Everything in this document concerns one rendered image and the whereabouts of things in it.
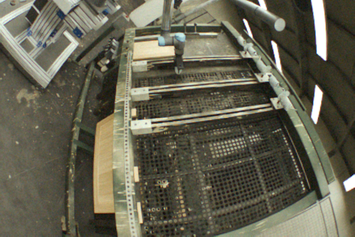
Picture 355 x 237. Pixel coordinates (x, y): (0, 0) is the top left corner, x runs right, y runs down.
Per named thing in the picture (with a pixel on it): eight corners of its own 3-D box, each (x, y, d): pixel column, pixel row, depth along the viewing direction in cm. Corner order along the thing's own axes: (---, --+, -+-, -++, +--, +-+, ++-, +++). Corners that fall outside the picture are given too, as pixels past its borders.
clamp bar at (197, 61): (133, 66, 148) (129, 44, 130) (252, 59, 163) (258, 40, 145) (133, 74, 142) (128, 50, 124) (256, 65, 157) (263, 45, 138)
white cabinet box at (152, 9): (131, 11, 504) (183, -21, 442) (141, 24, 540) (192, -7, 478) (128, 16, 460) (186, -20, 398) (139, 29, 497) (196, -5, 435)
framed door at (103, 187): (98, 124, 163) (96, 123, 162) (137, 101, 147) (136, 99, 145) (96, 212, 107) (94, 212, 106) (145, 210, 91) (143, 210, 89)
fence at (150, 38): (134, 40, 179) (134, 37, 176) (215, 35, 191) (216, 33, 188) (134, 42, 176) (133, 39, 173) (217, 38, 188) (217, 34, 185)
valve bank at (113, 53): (101, 42, 171) (116, 29, 164) (108, 49, 182) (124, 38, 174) (91, 69, 140) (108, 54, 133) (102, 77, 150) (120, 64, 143)
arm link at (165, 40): (158, 42, 125) (172, 41, 126) (158, 48, 117) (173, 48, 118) (157, 33, 120) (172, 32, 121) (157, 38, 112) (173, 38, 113)
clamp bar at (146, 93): (132, 93, 128) (127, 69, 109) (267, 81, 143) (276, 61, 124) (132, 103, 122) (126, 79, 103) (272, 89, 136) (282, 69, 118)
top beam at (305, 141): (219, 26, 209) (221, 20, 201) (226, 27, 210) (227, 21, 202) (313, 201, 72) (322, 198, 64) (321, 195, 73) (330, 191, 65)
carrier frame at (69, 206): (85, 64, 216) (128, 29, 191) (143, 109, 315) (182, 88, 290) (62, 239, 79) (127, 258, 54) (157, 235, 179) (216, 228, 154)
